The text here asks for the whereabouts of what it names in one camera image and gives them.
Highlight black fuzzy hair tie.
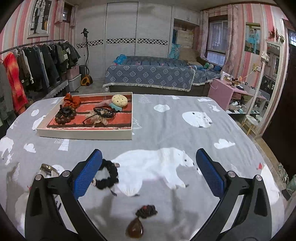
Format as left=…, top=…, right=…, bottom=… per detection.
left=91, top=159, right=120, bottom=190

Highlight gold watch white strap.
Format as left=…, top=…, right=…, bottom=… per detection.
left=38, top=163, right=60, bottom=178

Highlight beige fluffy scrunchie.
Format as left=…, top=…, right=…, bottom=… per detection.
left=86, top=110, right=108, bottom=126

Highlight white tray red brick liner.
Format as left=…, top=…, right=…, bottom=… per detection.
left=36, top=92, right=133, bottom=140

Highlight black plastic hair claw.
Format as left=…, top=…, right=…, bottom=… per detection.
left=59, top=105, right=72, bottom=117

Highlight pink fabric hair bow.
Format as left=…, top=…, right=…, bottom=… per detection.
left=95, top=99, right=112, bottom=108

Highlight grey polar bear tablecloth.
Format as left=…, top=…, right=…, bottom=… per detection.
left=1, top=95, right=285, bottom=240

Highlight orange fabric scrunchie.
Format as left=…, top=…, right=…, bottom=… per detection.
left=63, top=93, right=81, bottom=109

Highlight pineapple plush hair clip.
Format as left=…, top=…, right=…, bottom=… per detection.
left=109, top=94, right=128, bottom=112

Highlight amber pendant dark beads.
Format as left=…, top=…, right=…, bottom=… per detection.
left=125, top=205, right=158, bottom=238

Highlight white storage box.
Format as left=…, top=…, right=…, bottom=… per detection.
left=68, top=74, right=81, bottom=91

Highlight yellow black garment steamer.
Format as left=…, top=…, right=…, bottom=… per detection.
left=81, top=28, right=93, bottom=86

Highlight pink bedside cabinet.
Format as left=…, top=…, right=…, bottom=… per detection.
left=208, top=79, right=253, bottom=113

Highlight bed with blue patterned cover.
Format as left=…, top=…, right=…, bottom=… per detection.
left=103, top=54, right=221, bottom=93

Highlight white framed standing mirror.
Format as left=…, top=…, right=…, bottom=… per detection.
left=242, top=41, right=282, bottom=136

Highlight clothes rack with hanging clothes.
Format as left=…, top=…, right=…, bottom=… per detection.
left=1, top=40, right=81, bottom=126

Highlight white sliding door wardrobe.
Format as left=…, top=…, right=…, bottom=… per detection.
left=75, top=1, right=200, bottom=79

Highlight window with pink curtains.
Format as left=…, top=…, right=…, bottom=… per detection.
left=198, top=4, right=239, bottom=74

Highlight wedding photo poster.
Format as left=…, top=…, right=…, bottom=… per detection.
left=244, top=23, right=261, bottom=55

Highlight black braided cord bracelet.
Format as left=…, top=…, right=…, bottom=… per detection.
left=82, top=106, right=117, bottom=125

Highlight brown wooden bead bracelet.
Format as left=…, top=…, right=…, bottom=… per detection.
left=54, top=106, right=77, bottom=125

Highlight framed wall picture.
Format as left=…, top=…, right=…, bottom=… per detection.
left=28, top=0, right=53, bottom=39

